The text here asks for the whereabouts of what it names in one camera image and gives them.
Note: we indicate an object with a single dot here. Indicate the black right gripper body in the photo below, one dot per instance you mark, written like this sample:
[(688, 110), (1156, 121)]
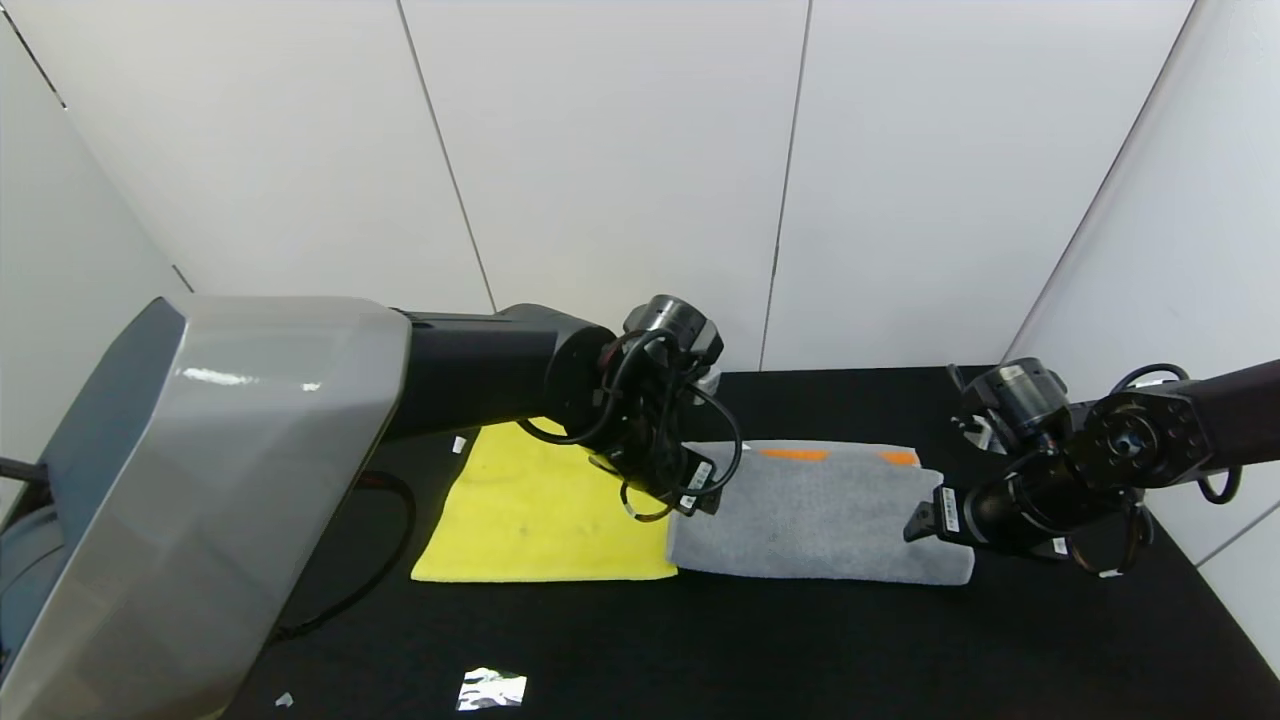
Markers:
[(947, 513)]

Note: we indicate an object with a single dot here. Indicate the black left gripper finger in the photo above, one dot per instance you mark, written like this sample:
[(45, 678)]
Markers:
[(700, 503)]

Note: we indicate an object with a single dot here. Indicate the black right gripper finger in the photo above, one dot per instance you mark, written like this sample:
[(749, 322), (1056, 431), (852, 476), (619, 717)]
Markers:
[(924, 526)]

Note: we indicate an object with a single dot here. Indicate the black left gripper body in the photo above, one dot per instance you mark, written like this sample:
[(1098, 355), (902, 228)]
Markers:
[(697, 484)]

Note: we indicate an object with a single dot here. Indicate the grey towel with orange marks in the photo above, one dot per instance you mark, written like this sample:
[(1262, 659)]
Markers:
[(820, 520)]

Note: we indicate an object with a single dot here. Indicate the yellow towel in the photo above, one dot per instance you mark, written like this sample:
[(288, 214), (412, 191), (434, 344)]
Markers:
[(540, 510)]

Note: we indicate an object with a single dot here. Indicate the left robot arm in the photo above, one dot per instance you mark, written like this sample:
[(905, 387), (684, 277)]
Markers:
[(250, 450)]

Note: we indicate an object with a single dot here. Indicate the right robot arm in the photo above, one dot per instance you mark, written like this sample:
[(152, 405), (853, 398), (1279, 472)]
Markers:
[(1230, 410)]

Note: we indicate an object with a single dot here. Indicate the black table cloth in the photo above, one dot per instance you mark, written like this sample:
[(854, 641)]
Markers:
[(800, 650)]

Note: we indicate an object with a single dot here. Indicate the crumpled silver foil scrap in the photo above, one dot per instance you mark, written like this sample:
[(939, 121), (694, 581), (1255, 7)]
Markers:
[(492, 689)]

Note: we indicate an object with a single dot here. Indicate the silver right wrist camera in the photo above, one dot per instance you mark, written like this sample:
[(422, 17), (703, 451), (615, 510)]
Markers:
[(978, 432)]

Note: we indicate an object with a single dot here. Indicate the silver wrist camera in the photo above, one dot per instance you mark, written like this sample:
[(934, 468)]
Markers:
[(709, 386), (978, 432)]

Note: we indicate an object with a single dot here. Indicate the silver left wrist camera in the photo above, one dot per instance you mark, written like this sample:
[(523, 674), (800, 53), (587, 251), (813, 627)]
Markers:
[(709, 386)]

